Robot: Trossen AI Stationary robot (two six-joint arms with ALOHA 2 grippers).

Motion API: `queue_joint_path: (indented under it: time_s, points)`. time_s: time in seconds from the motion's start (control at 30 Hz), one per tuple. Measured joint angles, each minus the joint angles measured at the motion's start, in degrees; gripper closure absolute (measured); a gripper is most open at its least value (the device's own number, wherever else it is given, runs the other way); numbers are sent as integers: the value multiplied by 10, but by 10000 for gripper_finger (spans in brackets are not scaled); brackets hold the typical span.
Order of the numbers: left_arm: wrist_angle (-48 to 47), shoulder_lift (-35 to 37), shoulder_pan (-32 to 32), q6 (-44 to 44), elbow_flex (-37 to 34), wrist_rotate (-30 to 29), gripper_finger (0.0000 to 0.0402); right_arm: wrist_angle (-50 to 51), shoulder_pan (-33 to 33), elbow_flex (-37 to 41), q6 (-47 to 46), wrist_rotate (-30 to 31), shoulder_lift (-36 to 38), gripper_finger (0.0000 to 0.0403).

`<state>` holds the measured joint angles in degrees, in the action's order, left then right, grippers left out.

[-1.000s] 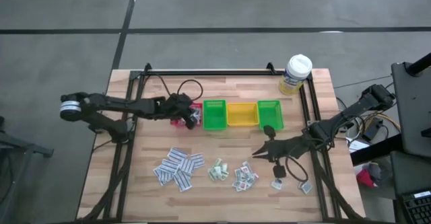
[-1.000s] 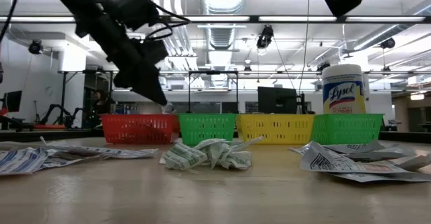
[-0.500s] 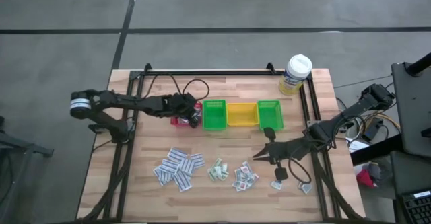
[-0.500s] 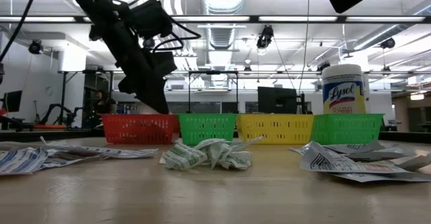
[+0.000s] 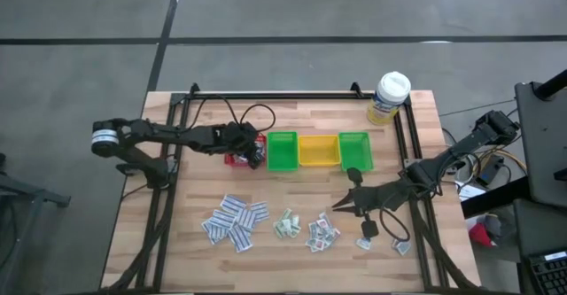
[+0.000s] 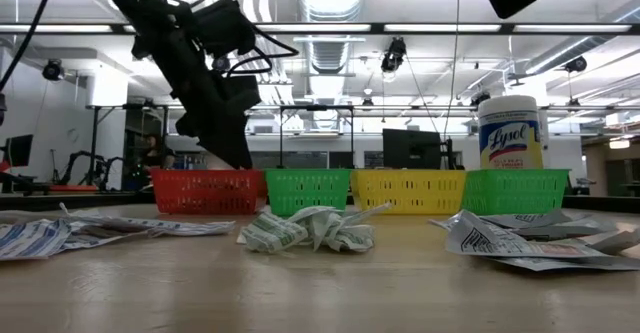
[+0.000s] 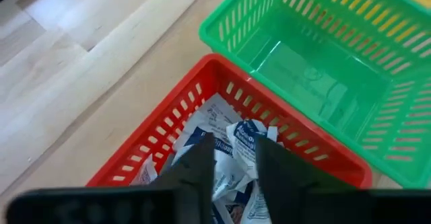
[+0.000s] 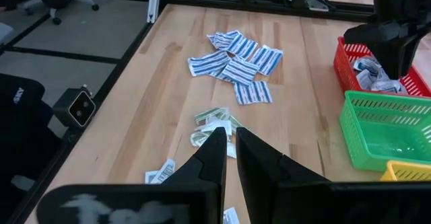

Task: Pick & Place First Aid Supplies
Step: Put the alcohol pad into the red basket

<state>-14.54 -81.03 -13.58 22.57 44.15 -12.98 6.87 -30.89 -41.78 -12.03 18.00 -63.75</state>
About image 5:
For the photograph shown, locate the red cloth bundle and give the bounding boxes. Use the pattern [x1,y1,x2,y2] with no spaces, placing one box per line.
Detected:
[468,222,493,248]

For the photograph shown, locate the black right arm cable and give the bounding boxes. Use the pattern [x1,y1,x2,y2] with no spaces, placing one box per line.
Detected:
[378,192,411,244]

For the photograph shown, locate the yellow cable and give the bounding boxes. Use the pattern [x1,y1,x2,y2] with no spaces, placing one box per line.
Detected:
[473,147,528,175]

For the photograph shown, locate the black table edge rail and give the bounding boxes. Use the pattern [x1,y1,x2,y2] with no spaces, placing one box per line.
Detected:
[102,82,482,294]

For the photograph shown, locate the white paper sheet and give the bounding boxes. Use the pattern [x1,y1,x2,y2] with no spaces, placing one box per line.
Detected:
[455,182,487,203]

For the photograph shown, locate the green plastic basket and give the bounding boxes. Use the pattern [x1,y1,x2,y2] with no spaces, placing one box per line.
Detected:
[338,131,375,174]
[266,130,299,173]

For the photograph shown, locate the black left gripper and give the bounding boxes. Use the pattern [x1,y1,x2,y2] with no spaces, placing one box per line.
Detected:
[221,120,267,171]

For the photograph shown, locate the black pole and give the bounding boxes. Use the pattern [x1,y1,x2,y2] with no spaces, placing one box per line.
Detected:
[533,68,567,101]

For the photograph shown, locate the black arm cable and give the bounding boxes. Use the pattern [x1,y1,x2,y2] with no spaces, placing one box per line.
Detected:
[378,192,411,244]
[190,93,276,133]

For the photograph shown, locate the thin black floor cable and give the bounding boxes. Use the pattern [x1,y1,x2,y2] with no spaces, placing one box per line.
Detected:
[438,98,517,119]

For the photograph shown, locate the grey side table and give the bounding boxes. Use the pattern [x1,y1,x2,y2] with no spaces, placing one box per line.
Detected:
[513,80,567,210]

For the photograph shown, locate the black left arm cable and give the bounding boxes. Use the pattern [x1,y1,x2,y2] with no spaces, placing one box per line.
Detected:
[190,93,276,133]

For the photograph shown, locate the black power supply box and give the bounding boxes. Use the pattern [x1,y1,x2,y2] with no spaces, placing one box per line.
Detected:
[476,154,506,188]

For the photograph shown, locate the red plastic basket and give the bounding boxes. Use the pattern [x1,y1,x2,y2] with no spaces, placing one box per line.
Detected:
[223,134,268,167]

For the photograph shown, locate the yellow plastic basket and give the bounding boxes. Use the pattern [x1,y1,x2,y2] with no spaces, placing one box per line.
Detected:
[297,134,342,167]

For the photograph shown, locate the black stand legs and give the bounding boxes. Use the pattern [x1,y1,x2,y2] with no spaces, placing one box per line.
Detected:
[0,152,72,295]

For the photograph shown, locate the dark grey desk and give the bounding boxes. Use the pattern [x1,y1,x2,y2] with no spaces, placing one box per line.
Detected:
[513,197,567,295]

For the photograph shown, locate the silver mounting plate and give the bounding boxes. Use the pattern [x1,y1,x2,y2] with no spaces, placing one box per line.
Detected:
[402,157,422,175]

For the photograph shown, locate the black keyboard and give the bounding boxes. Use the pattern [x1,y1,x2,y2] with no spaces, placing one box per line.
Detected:
[526,249,567,295]

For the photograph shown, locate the black metal bar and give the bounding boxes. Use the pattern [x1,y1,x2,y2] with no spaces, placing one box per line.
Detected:
[460,175,531,219]

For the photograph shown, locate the Lysol wipes canister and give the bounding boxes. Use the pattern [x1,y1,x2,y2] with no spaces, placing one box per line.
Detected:
[366,71,412,126]

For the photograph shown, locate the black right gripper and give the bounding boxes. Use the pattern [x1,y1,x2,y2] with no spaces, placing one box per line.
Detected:
[330,167,416,239]

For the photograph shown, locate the grey cloth bundle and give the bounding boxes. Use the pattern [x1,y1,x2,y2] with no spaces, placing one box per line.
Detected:
[485,213,506,239]

